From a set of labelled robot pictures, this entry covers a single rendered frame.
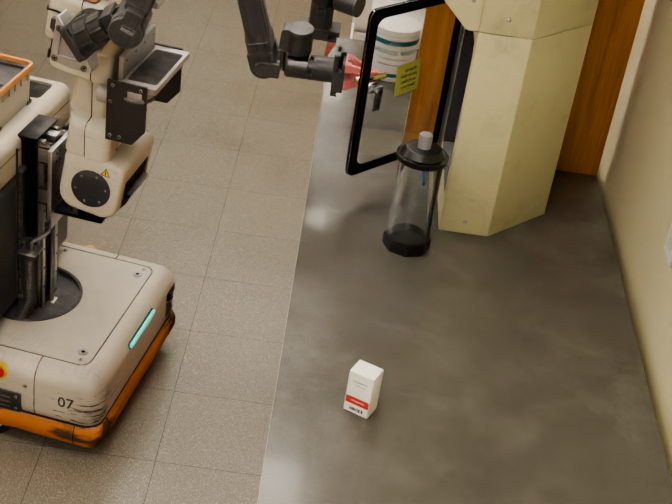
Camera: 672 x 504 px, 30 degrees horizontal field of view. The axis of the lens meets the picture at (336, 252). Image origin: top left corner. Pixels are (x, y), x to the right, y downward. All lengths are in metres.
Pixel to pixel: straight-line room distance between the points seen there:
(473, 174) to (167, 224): 1.94
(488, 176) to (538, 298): 0.29
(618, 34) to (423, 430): 1.19
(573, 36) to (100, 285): 1.60
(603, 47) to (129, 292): 1.49
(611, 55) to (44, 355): 1.62
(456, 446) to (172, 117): 3.20
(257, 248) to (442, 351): 2.04
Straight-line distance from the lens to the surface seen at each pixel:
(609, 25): 3.00
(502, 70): 2.62
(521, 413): 2.31
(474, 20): 2.57
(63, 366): 3.34
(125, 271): 3.70
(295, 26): 2.78
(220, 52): 5.82
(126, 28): 2.81
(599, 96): 3.07
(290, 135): 5.14
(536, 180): 2.84
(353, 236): 2.71
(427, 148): 2.58
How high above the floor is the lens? 2.34
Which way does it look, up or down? 32 degrees down
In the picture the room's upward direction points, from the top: 9 degrees clockwise
